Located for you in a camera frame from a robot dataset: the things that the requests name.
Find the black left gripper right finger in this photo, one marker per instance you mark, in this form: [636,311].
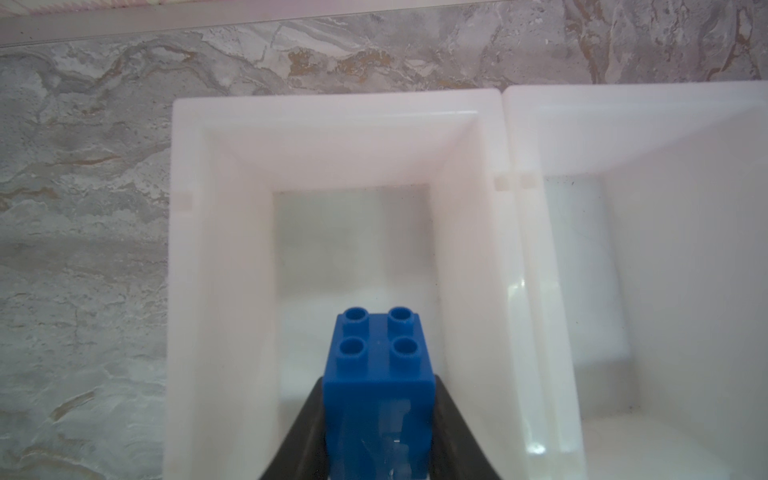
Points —
[455,454]

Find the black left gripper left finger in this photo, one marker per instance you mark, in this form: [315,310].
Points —
[303,455]

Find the blue square lego brick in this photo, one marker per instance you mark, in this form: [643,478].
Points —
[378,392]

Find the white left plastic bin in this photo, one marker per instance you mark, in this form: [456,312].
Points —
[287,210]

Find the white plastic bin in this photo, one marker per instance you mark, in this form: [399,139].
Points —
[287,210]
[643,210]

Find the white middle plastic bin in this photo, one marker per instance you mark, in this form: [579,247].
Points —
[643,210]

